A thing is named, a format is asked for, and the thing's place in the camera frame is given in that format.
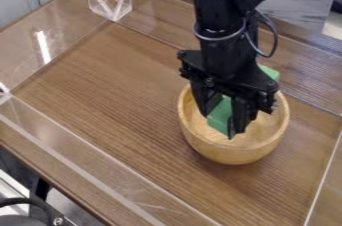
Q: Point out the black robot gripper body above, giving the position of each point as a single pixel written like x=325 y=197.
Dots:
x=224 y=62

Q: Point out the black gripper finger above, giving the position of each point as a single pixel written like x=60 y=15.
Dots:
x=243 y=113
x=206 y=97

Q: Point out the green rectangular block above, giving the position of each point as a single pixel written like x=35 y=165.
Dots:
x=219 y=119

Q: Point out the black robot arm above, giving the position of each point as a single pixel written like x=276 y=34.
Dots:
x=224 y=14

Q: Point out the brown wooden bowl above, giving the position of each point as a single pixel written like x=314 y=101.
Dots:
x=247 y=147

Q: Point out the black metal table leg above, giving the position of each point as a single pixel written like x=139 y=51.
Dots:
x=39 y=191

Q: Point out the clear acrylic corner bracket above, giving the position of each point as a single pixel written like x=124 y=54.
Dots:
x=111 y=9

